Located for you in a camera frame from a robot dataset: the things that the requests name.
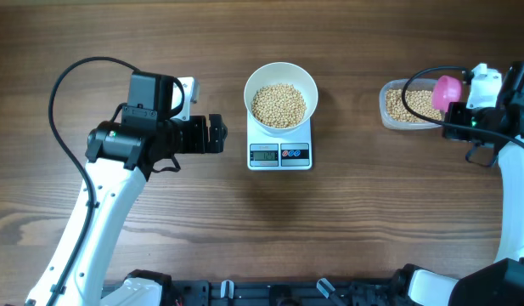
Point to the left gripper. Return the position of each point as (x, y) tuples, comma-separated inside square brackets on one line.
[(217, 135)]

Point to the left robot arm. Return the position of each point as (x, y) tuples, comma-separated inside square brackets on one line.
[(155, 125)]

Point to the soybeans in bowl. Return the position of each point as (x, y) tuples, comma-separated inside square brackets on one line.
[(278, 106)]

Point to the clear plastic container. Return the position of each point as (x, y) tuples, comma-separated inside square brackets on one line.
[(418, 84)]

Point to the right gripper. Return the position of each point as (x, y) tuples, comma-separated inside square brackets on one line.
[(457, 114)]

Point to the pink plastic scoop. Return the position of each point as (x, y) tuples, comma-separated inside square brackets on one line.
[(446, 91)]

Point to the white bowl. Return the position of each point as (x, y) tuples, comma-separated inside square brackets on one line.
[(282, 72)]

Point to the pile of soybeans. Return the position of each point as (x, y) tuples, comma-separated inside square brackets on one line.
[(418, 100)]

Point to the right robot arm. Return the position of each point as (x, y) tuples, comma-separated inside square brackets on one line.
[(485, 109)]

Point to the white digital kitchen scale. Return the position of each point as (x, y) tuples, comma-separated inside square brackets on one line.
[(281, 151)]

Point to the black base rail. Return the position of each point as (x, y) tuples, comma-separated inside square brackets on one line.
[(287, 293)]

